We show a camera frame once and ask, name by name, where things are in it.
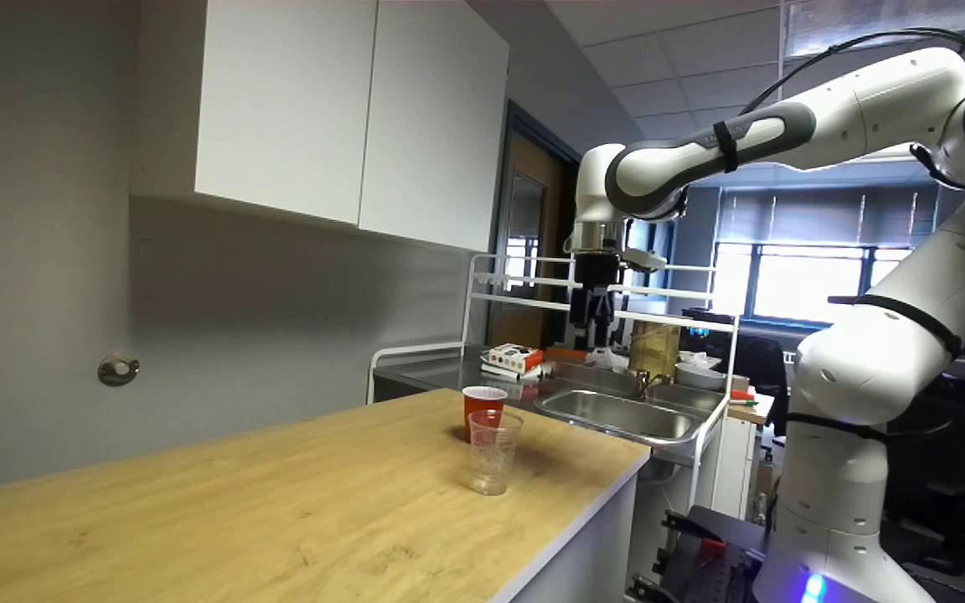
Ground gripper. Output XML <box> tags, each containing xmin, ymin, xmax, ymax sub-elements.
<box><xmin>569</xmin><ymin>253</ymin><xmax>622</xmax><ymax>348</ymax></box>

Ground orange plastic cup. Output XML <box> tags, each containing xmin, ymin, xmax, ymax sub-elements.
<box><xmin>462</xmin><ymin>385</ymin><xmax>509</xmax><ymax>444</ymax></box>

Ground clear plastic cup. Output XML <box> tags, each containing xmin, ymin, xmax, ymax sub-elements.
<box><xmin>467</xmin><ymin>409</ymin><xmax>525</xmax><ymax>497</ymax></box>

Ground crumpled white cloth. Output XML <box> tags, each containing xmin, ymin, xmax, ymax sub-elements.
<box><xmin>586</xmin><ymin>347</ymin><xmax>631</xmax><ymax>374</ymax></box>

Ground yellow glass jar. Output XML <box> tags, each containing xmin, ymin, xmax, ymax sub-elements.
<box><xmin>628</xmin><ymin>322</ymin><xmax>684</xmax><ymax>379</ymax></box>

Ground metal tap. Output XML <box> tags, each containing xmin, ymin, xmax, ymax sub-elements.
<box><xmin>634</xmin><ymin>368</ymin><xmax>673</xmax><ymax>402</ymax></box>

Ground red and white box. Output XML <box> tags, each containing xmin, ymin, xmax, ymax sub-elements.
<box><xmin>481</xmin><ymin>343</ymin><xmax>544</xmax><ymax>376</ymax></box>

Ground steel sink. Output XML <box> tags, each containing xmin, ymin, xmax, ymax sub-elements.
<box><xmin>534</xmin><ymin>387</ymin><xmax>706</xmax><ymax>446</ymax></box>

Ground white bowl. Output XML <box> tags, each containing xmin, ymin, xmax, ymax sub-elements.
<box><xmin>674</xmin><ymin>361</ymin><xmax>727</xmax><ymax>392</ymax></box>

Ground brown room door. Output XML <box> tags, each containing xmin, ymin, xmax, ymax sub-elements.
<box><xmin>487</xmin><ymin>102</ymin><xmax>581</xmax><ymax>351</ymax></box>

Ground black office chair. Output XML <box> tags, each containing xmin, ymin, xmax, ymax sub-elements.
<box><xmin>883</xmin><ymin>373</ymin><xmax>965</xmax><ymax>579</ymax></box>
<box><xmin>732</xmin><ymin>333</ymin><xmax>792</xmax><ymax>438</ymax></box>

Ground wooden side table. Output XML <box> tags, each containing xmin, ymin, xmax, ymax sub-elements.
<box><xmin>725</xmin><ymin>388</ymin><xmax>777</xmax><ymax>520</ymax></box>

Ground window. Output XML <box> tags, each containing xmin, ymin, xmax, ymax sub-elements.
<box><xmin>711</xmin><ymin>242</ymin><xmax>916</xmax><ymax>325</ymax></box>

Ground black clamp with red tip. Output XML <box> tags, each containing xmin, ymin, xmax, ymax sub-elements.
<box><xmin>661</xmin><ymin>508</ymin><xmax>728</xmax><ymax>560</ymax></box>

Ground white cabinet door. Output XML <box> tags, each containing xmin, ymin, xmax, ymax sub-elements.
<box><xmin>194</xmin><ymin>0</ymin><xmax>379</xmax><ymax>226</ymax></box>
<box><xmin>358</xmin><ymin>0</ymin><xmax>511</xmax><ymax>253</ymax></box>

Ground grey window blinds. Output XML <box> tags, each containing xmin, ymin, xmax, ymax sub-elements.
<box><xmin>715</xmin><ymin>183</ymin><xmax>942</xmax><ymax>249</ymax></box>

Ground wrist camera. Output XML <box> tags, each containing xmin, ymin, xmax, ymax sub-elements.
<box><xmin>619</xmin><ymin>248</ymin><xmax>668</xmax><ymax>273</ymax></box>

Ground white wall cabinet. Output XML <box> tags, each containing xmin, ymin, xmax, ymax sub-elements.
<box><xmin>130</xmin><ymin>0</ymin><xmax>511</xmax><ymax>253</ymax></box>

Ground round metal wall fitting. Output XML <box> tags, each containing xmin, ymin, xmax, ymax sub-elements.
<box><xmin>97</xmin><ymin>353</ymin><xmax>142</xmax><ymax>388</ymax></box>

